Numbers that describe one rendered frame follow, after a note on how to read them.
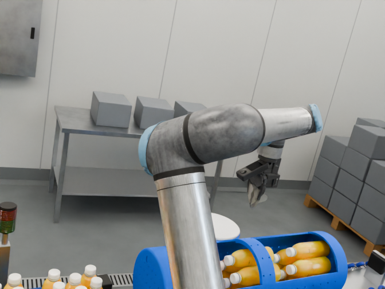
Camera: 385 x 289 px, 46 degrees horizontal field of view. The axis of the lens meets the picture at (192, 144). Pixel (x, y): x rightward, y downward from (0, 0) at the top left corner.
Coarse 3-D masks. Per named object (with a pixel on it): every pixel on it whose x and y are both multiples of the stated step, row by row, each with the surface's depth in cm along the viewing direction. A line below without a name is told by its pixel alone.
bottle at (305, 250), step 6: (294, 246) 193; (300, 246) 193; (306, 246) 193; (312, 246) 195; (318, 246) 196; (324, 246) 198; (300, 252) 191; (306, 252) 192; (312, 252) 194; (318, 252) 196; (324, 252) 198; (300, 258) 193; (306, 258) 194
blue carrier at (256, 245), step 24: (240, 240) 181; (264, 240) 197; (288, 240) 207; (312, 240) 209; (336, 240) 197; (144, 264) 163; (168, 264) 154; (264, 264) 171; (336, 264) 190; (144, 288) 162; (168, 288) 149; (240, 288) 163; (264, 288) 169; (288, 288) 175; (312, 288) 183; (336, 288) 192
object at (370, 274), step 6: (372, 252) 228; (378, 252) 228; (372, 258) 227; (378, 258) 224; (384, 258) 223; (372, 264) 227; (378, 264) 224; (384, 264) 221; (366, 270) 232; (372, 270) 229; (378, 270) 224; (384, 270) 223; (366, 276) 232; (372, 276) 229; (378, 276) 226; (384, 276) 224; (372, 282) 229; (378, 282) 226
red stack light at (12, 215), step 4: (0, 212) 160; (4, 212) 160; (8, 212) 160; (12, 212) 161; (16, 212) 164; (0, 216) 161; (4, 216) 161; (8, 216) 161; (12, 216) 162; (16, 216) 165; (4, 220) 161; (8, 220) 161; (12, 220) 162
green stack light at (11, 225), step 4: (0, 220) 161; (0, 224) 162; (4, 224) 161; (8, 224) 162; (12, 224) 163; (0, 228) 162; (4, 228) 162; (8, 228) 162; (12, 228) 164; (0, 232) 162; (4, 232) 162; (8, 232) 163
